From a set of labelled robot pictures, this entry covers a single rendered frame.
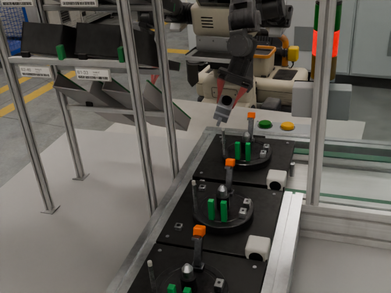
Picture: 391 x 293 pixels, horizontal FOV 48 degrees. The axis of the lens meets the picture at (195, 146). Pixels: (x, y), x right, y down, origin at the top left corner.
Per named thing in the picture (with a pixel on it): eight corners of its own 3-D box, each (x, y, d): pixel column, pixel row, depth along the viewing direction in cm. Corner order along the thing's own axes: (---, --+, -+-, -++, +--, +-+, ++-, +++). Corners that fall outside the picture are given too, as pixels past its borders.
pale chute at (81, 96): (108, 121, 143) (113, 108, 144) (142, 127, 138) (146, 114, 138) (51, 86, 119) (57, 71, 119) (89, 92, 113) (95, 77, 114)
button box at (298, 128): (256, 136, 146) (256, 119, 143) (321, 142, 139) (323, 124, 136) (252, 146, 140) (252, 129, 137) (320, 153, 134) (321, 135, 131)
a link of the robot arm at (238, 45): (260, 10, 121) (230, 15, 124) (251, 6, 111) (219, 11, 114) (265, 54, 123) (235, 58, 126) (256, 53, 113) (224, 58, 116)
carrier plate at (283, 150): (216, 139, 135) (216, 132, 134) (295, 146, 128) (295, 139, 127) (192, 182, 116) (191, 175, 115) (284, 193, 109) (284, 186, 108)
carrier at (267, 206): (190, 185, 115) (187, 143, 108) (283, 197, 108) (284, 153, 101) (156, 248, 95) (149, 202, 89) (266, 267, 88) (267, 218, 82)
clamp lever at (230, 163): (225, 189, 104) (227, 157, 103) (233, 189, 104) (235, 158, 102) (221, 192, 101) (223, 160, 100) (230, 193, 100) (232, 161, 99)
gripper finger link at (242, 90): (238, 113, 125) (250, 82, 122) (214, 104, 125) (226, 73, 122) (240, 109, 131) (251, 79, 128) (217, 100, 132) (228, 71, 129)
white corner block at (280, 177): (269, 181, 114) (269, 168, 112) (286, 183, 112) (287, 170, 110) (265, 192, 110) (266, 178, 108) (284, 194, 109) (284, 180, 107)
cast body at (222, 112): (219, 103, 134) (223, 88, 128) (232, 107, 134) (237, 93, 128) (210, 123, 130) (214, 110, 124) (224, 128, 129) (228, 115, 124)
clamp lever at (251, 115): (247, 138, 125) (248, 111, 124) (253, 138, 125) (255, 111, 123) (244, 139, 122) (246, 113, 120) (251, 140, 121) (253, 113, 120)
